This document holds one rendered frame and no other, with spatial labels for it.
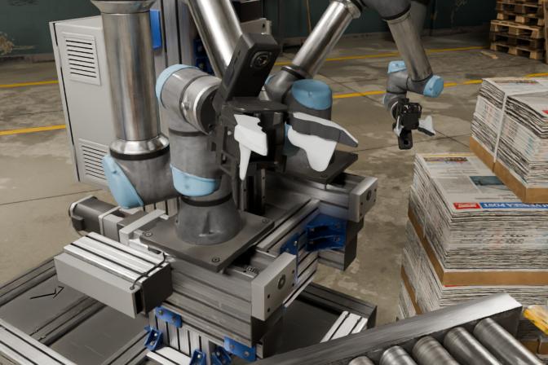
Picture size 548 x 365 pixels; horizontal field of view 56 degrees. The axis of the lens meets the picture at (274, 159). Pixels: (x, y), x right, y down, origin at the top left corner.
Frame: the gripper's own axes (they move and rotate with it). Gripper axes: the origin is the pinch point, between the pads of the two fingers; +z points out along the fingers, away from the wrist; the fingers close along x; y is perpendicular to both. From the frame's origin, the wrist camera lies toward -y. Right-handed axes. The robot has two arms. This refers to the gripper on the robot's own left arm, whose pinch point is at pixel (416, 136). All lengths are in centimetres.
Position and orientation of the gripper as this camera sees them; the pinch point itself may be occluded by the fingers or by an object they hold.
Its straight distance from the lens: 170.8
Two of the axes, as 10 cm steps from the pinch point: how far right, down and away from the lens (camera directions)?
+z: 0.2, 3.8, -9.2
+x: 10.0, -0.1, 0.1
